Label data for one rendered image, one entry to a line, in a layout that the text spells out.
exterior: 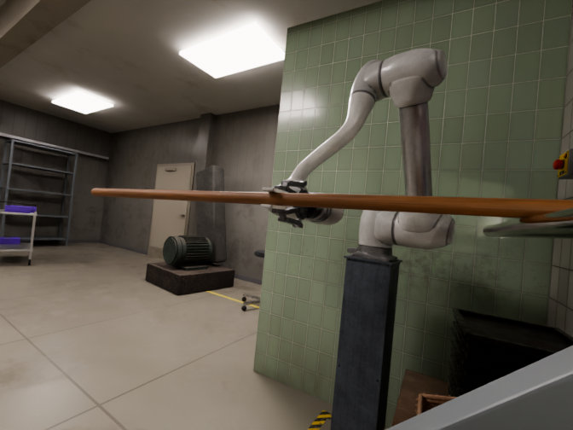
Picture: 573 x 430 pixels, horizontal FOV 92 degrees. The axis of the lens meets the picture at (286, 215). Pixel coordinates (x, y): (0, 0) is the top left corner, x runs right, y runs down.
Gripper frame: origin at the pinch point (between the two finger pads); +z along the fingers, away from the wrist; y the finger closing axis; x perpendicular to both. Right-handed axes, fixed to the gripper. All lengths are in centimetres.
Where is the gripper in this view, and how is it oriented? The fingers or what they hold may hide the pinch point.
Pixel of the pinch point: (274, 199)
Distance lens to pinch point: 65.0
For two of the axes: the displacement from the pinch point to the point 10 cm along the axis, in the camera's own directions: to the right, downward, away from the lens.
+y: -0.9, 10.0, -0.1
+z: -4.9, -0.6, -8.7
